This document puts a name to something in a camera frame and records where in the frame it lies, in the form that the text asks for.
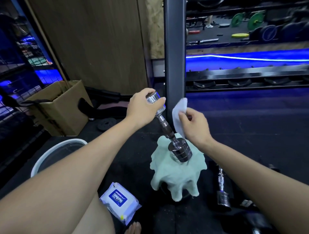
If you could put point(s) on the green weight plate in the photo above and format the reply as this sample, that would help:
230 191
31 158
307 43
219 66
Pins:
237 19
256 21

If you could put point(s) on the light green cloth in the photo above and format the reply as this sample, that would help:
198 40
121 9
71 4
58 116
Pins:
176 178

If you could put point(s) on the small chrome dumbbell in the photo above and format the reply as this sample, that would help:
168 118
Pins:
223 198

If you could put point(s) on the white blue wet wipes pack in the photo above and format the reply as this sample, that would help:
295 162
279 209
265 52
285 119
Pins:
118 200

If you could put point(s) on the brown cardboard box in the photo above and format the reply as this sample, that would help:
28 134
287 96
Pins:
65 113

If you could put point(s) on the person's left hand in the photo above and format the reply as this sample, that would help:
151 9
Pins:
140 108

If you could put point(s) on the small black weight plate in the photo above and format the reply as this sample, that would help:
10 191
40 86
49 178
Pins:
107 124

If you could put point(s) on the red weight plate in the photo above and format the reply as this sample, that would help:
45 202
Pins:
194 32

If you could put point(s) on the person's left forearm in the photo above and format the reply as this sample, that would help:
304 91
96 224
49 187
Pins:
60 183

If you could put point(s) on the person's right hand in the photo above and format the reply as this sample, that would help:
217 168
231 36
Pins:
195 127

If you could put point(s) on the large chrome dumbbell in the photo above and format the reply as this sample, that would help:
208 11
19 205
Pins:
181 150

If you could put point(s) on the person's left leg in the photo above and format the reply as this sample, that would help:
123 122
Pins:
96 217

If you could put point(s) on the yellow weight plate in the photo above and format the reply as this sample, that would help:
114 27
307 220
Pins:
240 35

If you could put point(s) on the white rimmed basin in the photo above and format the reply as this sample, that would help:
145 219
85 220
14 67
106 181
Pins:
48 154

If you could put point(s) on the white wet wipe sheet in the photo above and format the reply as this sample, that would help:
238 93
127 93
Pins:
178 115

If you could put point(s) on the dark metal rack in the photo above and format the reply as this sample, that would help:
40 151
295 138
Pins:
241 73

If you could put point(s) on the steel barbell bar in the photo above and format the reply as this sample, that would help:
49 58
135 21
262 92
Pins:
202 41

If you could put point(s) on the black padded bench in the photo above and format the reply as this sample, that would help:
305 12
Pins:
103 112

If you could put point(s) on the person's right forearm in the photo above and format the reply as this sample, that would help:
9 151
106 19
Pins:
253 188

